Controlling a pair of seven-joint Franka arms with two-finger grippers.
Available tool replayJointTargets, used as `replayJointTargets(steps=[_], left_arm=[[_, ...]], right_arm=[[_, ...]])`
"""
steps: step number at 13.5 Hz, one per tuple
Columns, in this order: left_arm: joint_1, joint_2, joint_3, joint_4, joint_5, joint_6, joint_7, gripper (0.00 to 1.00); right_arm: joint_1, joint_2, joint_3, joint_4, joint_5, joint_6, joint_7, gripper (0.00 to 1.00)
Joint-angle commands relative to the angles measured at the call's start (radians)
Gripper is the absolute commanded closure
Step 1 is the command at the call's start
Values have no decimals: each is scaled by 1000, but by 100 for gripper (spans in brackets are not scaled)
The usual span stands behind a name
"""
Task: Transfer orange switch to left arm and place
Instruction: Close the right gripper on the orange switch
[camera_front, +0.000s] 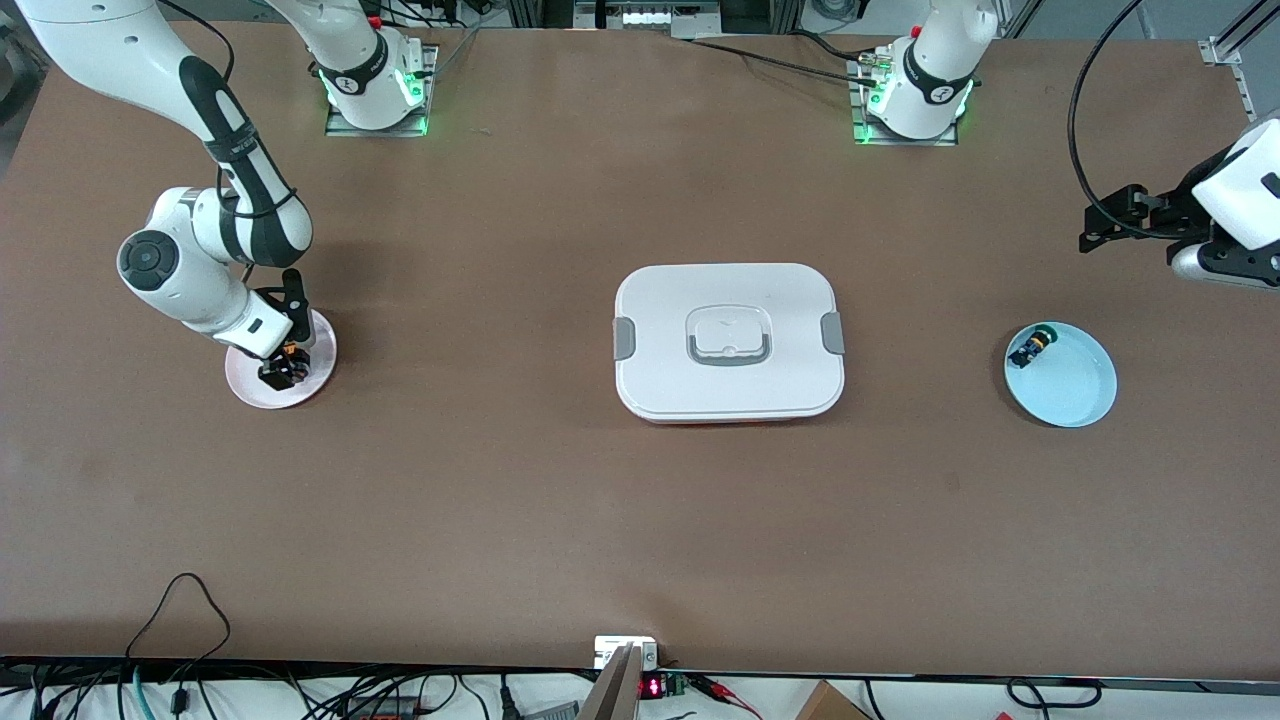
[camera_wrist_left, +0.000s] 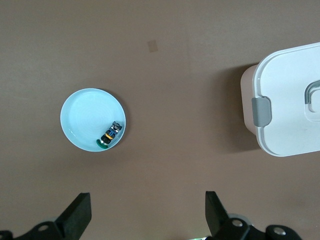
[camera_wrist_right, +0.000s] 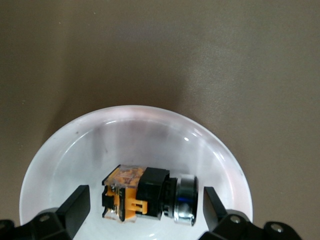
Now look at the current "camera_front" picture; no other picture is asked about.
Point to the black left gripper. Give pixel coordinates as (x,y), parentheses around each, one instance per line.
(1178,214)

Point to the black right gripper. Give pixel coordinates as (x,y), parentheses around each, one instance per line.
(277,372)

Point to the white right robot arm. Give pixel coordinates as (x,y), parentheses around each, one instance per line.
(90,30)

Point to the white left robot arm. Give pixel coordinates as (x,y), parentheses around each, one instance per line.
(930,90)

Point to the white lidded lunch box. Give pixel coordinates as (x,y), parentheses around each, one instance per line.
(780,300)

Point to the brown cardboard box corner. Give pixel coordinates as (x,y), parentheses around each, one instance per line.
(828,705)

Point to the pink round plate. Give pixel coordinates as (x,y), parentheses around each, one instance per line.
(322,350)

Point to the light blue round plate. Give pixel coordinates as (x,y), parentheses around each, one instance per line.
(1075,390)

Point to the small white socket block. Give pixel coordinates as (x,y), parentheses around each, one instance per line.
(610,648)

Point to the brown cardboard strip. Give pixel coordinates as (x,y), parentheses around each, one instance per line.
(615,690)

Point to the red digit display board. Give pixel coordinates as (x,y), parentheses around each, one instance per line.
(652,687)

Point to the aluminium frame profile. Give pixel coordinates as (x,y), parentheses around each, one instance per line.
(1235,70)

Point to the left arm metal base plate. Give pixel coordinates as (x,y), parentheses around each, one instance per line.
(865,138)

